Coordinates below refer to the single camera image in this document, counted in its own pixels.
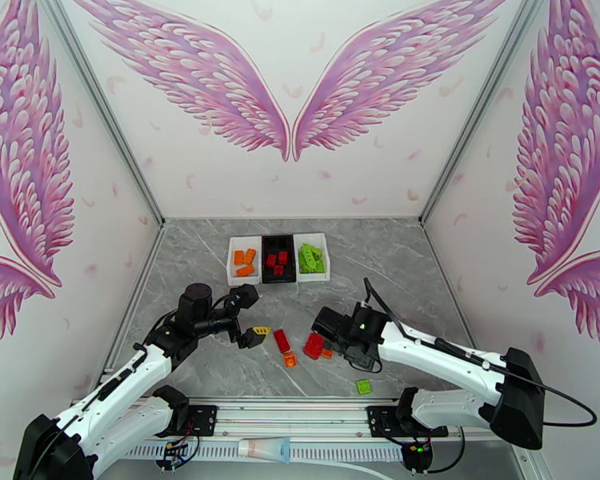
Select large red lego block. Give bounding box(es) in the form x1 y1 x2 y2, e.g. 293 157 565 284
302 332 326 362

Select white plastic container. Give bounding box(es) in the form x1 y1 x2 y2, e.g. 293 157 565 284
294 232 331 283
227 235 263 286

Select black plastic container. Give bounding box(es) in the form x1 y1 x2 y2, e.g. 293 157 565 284
261 234 298 285

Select aluminum table edge strip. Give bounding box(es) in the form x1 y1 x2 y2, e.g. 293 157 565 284
421 222 476 347
102 223 167 390

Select white squeeze tube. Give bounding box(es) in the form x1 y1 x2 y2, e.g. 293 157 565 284
237 437 294 465

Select black controller box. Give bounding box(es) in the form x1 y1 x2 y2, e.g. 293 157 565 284
402 441 434 473

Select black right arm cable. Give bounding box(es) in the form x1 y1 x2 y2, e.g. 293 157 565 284
362 277 598 429

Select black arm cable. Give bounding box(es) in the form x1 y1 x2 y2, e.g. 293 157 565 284
12 290 241 480
362 277 598 429

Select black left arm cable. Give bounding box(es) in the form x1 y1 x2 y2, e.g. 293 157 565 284
12 290 241 480

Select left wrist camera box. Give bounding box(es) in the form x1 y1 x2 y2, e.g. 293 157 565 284
228 283 260 310

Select aluminum base rail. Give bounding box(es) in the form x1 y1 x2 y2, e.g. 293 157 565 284
72 397 534 442

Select white slotted cable tray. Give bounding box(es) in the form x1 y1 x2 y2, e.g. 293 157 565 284
130 439 406 465

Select white curved hose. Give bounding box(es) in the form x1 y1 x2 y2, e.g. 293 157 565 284
290 459 396 480

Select small wired circuit board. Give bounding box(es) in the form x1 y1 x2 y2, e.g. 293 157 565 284
154 441 189 472

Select black base cable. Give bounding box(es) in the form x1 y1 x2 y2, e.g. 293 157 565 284
427 426 467 476

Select aluminum frame post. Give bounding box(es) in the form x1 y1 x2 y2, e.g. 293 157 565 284
418 0 551 229
34 0 166 229

